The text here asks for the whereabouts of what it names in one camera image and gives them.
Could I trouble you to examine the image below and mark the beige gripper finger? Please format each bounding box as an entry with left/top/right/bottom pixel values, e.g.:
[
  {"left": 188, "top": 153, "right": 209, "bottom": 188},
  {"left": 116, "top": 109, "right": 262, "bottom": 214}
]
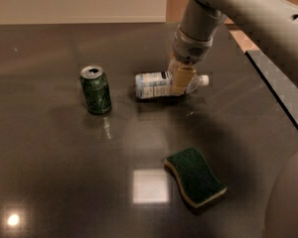
[
  {"left": 168, "top": 54, "right": 179, "bottom": 72},
  {"left": 172, "top": 60, "right": 196, "bottom": 95}
]

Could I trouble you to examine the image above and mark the green and yellow sponge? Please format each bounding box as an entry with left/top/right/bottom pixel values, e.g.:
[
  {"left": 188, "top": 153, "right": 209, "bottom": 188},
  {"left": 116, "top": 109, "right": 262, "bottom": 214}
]
[{"left": 164, "top": 147, "right": 226, "bottom": 208}]

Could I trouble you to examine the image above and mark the clear plastic water bottle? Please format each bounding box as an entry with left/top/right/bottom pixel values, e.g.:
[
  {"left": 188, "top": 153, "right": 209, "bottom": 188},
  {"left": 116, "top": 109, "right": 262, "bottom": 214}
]
[{"left": 134, "top": 71, "right": 211, "bottom": 99}]

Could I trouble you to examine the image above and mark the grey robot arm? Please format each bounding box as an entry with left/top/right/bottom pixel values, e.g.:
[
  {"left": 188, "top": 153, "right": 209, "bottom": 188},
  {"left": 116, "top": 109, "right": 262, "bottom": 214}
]
[{"left": 173, "top": 0, "right": 298, "bottom": 87}]

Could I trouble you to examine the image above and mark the green soda can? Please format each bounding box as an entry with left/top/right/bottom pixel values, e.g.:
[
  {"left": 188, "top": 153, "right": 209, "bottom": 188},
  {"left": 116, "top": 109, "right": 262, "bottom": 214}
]
[{"left": 79, "top": 64, "right": 111, "bottom": 115}]

